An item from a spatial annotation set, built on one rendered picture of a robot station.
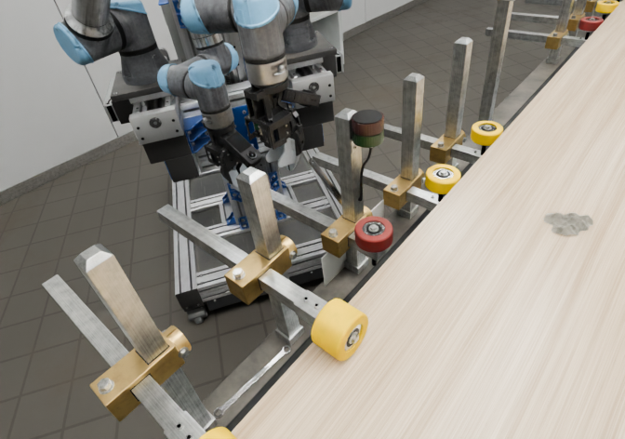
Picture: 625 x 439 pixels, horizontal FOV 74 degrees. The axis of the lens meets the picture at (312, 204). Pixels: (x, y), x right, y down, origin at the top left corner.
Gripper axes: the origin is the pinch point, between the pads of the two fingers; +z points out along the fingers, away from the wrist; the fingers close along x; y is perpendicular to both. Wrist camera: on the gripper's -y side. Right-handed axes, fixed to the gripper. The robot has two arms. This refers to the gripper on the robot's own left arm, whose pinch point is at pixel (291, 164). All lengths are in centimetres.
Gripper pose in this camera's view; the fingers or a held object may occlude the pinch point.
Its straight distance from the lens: 91.3
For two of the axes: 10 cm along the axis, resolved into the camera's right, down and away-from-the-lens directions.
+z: 1.1, 7.7, 6.3
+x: 7.5, 3.5, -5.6
